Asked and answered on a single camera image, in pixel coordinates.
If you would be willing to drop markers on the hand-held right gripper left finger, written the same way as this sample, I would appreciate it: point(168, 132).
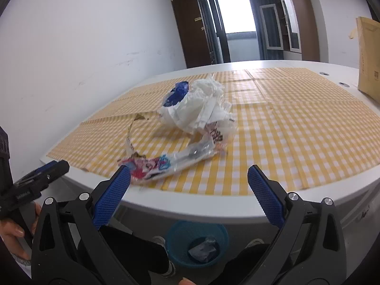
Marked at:
point(114, 196)

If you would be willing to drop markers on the person's left hand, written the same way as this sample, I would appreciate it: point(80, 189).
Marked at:
point(10, 234)

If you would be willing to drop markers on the person's right leg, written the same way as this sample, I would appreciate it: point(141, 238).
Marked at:
point(246, 267)

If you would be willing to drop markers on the brown wardrobe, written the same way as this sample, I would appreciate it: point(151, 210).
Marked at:
point(187, 29)

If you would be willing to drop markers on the person's right shoe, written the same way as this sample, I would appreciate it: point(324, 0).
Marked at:
point(255, 243)

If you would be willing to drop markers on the yellow checked tablecloth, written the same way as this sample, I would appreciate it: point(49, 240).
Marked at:
point(297, 130)

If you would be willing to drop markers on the balcony glass door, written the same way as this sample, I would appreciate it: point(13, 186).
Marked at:
point(237, 14)

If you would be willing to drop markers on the brown cabinet with glass doors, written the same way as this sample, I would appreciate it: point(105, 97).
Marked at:
point(308, 29)

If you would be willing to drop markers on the cardboard box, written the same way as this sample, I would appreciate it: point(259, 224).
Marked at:
point(369, 59)

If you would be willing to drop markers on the grey crumpled paper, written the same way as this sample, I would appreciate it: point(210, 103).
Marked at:
point(202, 251)

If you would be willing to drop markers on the white table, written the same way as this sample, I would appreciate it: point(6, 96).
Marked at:
point(207, 207)

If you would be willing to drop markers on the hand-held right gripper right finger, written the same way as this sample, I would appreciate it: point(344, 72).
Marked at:
point(267, 196)

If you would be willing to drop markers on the person's shoe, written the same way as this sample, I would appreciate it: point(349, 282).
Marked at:
point(255, 243)
point(170, 265)

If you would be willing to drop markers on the white paper trash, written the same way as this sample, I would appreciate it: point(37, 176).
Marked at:
point(196, 107)

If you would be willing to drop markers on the dark curtain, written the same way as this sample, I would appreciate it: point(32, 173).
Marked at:
point(258, 20)

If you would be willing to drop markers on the blue plastic wastebasket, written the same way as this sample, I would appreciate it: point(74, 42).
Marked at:
point(178, 243)

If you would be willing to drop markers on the person's right hand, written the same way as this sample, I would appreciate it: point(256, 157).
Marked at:
point(187, 281)

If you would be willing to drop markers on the blue plastic wrapper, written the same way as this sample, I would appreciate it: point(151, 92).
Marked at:
point(178, 93)

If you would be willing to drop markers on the clear package with colourful print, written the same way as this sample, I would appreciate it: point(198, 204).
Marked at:
point(154, 164)

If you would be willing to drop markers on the person's left shoe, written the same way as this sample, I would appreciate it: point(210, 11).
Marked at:
point(170, 265)

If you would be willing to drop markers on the clear plastic strip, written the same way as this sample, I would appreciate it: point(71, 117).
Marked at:
point(129, 136)

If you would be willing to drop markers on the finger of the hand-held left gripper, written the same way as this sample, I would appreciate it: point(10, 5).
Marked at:
point(55, 169)

